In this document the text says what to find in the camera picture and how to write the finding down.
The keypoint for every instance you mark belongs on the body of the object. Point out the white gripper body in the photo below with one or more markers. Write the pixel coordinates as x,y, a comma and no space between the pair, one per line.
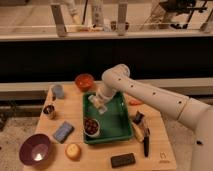
95,100

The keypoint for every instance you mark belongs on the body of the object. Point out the small grey-blue towel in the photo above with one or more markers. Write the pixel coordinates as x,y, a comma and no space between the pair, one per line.
102,109

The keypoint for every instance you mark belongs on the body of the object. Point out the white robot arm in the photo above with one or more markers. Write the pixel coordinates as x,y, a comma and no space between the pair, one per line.
193,114

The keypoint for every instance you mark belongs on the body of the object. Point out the green plastic tray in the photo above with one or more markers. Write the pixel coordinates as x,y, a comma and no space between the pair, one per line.
115,124

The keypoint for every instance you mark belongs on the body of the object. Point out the cup of dark berries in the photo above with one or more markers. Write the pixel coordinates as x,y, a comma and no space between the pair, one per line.
91,127

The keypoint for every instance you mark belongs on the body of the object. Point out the orange bowl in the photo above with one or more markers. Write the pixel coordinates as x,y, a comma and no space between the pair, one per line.
84,81

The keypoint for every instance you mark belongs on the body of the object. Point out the orange carrot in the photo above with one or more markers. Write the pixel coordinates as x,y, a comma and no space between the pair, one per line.
135,102

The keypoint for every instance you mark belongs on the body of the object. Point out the blue-grey cup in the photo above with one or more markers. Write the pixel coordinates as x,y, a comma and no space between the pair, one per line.
57,91

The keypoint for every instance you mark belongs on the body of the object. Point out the blue sponge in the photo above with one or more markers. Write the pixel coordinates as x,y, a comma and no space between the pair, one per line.
63,132

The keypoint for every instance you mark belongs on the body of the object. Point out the small metal can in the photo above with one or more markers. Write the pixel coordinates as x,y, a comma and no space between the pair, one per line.
49,111

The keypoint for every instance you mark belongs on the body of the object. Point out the round yellow bread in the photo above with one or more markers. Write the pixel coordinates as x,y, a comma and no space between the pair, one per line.
73,151

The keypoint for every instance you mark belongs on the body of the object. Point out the black rectangular block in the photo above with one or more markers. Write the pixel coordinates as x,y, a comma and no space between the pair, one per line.
122,160

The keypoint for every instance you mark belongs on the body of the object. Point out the purple bowl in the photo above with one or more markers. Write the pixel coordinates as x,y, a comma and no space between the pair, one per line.
35,149

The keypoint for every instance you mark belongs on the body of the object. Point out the wooden table railing posts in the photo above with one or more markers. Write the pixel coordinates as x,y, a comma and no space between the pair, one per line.
125,18

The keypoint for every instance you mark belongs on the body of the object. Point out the black office chair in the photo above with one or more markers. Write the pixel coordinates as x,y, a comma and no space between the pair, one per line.
183,7

